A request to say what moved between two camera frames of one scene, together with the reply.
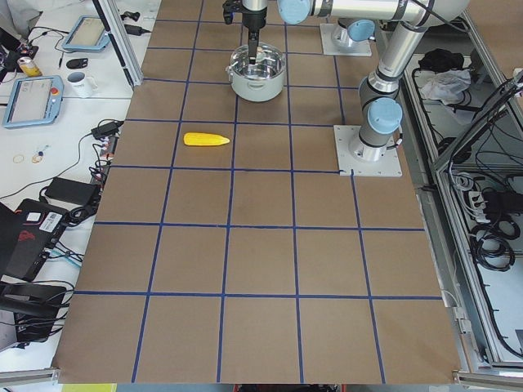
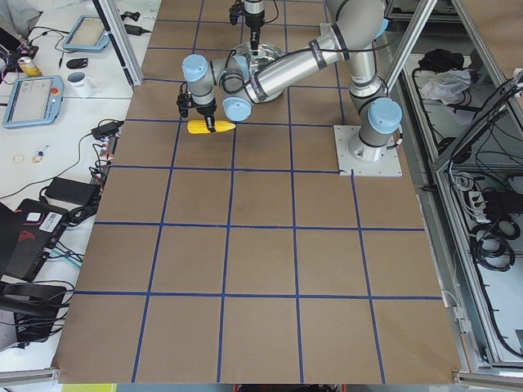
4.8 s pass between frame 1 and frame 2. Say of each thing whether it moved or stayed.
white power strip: stayed
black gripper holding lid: stayed
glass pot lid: stayed
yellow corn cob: moved
